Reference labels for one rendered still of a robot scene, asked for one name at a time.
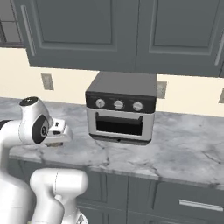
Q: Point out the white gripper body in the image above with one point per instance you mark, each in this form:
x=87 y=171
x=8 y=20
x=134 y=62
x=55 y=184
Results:
x=62 y=137

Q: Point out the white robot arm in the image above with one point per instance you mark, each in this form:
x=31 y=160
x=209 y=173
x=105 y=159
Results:
x=17 y=180

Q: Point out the grey base cupboard door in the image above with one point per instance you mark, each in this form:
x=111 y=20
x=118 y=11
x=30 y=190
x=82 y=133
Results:
x=102 y=189
x=20 y=169
x=140 y=201

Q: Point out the round silver oven knob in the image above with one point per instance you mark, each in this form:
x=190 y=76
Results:
x=137 y=106
x=100 y=103
x=118 y=104

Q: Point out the silver black toaster oven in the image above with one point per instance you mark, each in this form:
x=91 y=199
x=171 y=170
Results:
x=122 y=87

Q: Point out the grey drawer front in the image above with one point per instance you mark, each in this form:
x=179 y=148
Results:
x=189 y=192

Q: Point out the grey wall outlet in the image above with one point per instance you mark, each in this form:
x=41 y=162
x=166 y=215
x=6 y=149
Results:
x=222 y=96
x=161 y=89
x=47 y=81

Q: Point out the grey wall cupboard door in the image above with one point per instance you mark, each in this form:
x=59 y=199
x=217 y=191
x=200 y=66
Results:
x=180 y=32
x=78 y=29

